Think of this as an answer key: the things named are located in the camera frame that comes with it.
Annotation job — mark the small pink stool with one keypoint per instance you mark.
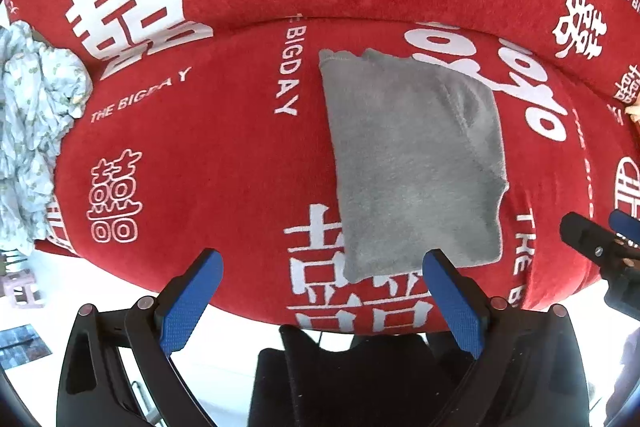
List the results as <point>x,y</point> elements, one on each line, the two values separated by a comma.
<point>22,289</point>

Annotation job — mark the grey knit sweater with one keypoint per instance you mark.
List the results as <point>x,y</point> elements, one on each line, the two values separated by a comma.
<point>415,167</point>

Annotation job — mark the pale floral crumpled cloth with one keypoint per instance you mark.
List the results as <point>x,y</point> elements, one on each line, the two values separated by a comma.
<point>30,107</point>

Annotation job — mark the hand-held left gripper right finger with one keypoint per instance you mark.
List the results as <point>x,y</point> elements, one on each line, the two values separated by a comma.
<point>455,307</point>

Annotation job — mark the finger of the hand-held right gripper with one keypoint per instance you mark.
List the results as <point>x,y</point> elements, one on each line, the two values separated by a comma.
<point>585,234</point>
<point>625,223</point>

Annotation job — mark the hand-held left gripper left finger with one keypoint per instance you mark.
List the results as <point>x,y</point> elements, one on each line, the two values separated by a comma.
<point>187,312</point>

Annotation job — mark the dark floor picture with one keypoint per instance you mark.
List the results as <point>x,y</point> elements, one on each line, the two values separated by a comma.
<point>20,347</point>

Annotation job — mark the red printed sofa cover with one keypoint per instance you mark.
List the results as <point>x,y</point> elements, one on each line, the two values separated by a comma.
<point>225,182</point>

